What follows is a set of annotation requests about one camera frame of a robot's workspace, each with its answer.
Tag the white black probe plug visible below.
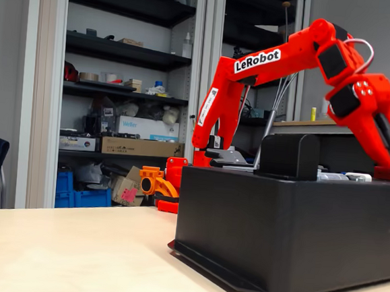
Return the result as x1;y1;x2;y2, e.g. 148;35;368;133
344;171;373;183

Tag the wooden top desk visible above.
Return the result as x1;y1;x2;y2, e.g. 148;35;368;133
271;107;390;145

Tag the black rounded probe holder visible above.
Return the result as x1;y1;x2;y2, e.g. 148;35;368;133
253;129;321;183

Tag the metal coat stand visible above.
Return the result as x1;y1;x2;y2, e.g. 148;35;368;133
252;0;304;171

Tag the grey hinged door plate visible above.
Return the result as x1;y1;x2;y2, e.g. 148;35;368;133
222;164;258;174

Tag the black task board box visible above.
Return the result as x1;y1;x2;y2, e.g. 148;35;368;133
164;164;390;292

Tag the grey metal shelf cabinet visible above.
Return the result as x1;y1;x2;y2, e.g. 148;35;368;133
194;0;312;155
7;0;207;223

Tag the clear plastic bottle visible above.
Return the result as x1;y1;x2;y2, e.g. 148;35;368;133
181;32;194;59

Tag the white crumpled cloth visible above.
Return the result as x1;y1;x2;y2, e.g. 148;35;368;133
145;84;172;98

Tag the white Weller box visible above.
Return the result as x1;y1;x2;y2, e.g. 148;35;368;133
114;115;180;142

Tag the long brown cardboard box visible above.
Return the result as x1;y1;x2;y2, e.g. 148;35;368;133
100;136;186;160

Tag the small wooden box stack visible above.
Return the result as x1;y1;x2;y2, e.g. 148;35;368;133
123;78;143;94

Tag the cardboard box pink sticker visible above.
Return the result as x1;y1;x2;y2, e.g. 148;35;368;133
110;175;146;208

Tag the flat brown box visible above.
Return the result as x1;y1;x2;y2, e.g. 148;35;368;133
117;37;145;48

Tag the clear tape roll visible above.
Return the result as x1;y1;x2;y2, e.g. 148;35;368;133
100;71;124;86

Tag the blue plastic crate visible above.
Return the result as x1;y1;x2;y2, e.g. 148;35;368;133
54;171;76;210
71;185;113;212

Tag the grey box round sticker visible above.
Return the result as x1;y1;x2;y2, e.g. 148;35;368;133
59;135;97;152

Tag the red shiny object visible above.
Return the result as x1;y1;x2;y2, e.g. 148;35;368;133
63;60;81;83

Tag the white red servo cable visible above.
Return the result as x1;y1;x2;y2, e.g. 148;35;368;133
342;37;377;75

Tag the metal chair frame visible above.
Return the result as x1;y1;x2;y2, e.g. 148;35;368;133
0;166;10;210

